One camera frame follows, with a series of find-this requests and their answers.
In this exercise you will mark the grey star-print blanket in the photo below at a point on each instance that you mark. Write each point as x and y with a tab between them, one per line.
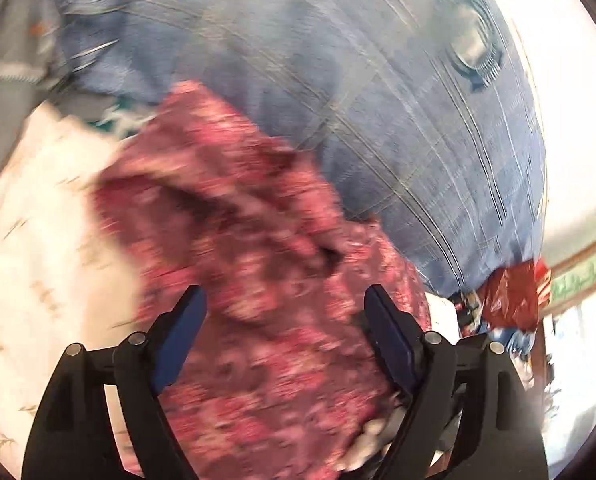
13	50

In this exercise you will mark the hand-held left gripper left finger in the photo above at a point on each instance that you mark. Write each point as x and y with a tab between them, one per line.
180	330

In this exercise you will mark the pink floral garment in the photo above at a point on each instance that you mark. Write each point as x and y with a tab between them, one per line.
258	260

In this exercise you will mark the red plastic bag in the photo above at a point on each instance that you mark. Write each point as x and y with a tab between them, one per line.
512	290

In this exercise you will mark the white leaf-print bed sheet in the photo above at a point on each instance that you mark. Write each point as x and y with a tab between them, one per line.
38	240

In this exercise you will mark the teal patterned cloth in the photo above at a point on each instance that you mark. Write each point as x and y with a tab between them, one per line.
113	117

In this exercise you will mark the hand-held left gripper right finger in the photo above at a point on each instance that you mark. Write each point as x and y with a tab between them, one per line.
390	330

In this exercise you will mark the blue plaid shirt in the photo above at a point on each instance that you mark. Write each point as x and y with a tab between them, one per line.
353	85

